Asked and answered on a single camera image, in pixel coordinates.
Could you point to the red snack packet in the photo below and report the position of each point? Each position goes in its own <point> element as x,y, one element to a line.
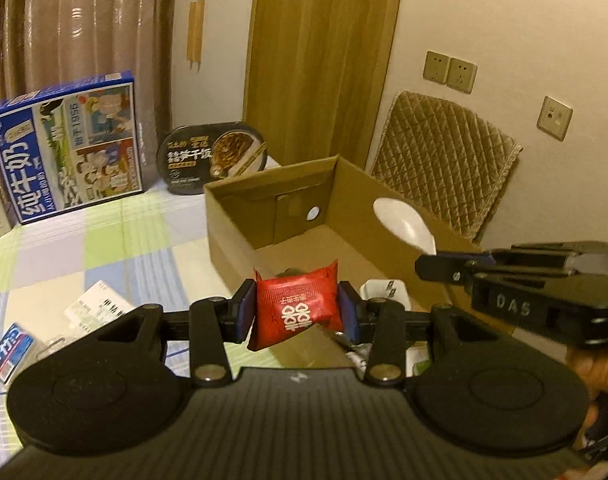
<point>294,305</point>

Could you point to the brown shiny curtain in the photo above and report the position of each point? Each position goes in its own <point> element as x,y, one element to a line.
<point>74,25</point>

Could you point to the white medicine box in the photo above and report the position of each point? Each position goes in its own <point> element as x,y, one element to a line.
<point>96,305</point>

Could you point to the blue milk carton box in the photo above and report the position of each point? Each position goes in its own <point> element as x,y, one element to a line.
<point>69,150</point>

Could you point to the brown cardboard box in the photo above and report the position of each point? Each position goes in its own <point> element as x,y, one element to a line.
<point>294,240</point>

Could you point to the white charger plug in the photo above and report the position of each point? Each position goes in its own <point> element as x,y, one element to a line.
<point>384,292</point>

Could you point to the blue and white tissue pack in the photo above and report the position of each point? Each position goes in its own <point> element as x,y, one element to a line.
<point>9,355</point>

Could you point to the wall socket plate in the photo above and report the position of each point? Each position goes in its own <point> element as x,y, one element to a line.
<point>554,117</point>

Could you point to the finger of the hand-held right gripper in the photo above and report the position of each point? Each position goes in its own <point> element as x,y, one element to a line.
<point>439,269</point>
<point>476,259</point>

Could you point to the yellow wall hanging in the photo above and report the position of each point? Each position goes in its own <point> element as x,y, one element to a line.
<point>195,30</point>

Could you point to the white plastic spoon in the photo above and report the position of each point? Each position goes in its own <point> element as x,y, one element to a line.
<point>404,222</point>

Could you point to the desktop with checked tablecloth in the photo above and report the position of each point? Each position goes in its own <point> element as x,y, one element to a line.
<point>134,250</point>

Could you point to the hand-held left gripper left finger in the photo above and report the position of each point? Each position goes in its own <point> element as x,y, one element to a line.
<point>244,310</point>

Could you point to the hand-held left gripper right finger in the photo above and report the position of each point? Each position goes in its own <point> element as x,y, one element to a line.
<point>349,315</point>

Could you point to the wooden door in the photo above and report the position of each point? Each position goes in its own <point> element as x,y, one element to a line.
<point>324,55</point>

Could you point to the chair with quilted cover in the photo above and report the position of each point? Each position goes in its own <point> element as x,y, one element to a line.
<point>439,160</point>

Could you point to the black instant rice bowl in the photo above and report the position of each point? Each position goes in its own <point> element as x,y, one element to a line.
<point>209,152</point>

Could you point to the person's right hand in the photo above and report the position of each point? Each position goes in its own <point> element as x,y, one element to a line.
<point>601,367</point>

